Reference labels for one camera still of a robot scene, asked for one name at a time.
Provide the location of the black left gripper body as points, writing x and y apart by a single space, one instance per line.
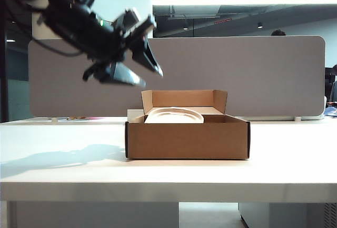
110 45

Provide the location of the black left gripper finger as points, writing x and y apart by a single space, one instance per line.
126 76
147 57

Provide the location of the beige oval pulp lid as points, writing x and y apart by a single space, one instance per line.
171 116

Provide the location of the brown cardboard box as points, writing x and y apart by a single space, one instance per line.
187 141

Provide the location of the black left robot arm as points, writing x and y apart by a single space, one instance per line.
65 14

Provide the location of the black pendant lamp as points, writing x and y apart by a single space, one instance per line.
260 25
185 27

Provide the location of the grey desk divider panel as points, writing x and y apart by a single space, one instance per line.
237 75

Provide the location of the bright ceiling light strip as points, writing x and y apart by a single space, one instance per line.
237 1

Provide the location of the dark-haired person head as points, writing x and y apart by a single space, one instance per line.
278 33

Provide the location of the blue patterned cloth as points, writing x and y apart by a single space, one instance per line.
331 112

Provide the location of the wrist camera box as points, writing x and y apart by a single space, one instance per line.
131 17

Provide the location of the white divider bracket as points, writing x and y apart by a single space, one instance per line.
297 119
54 120

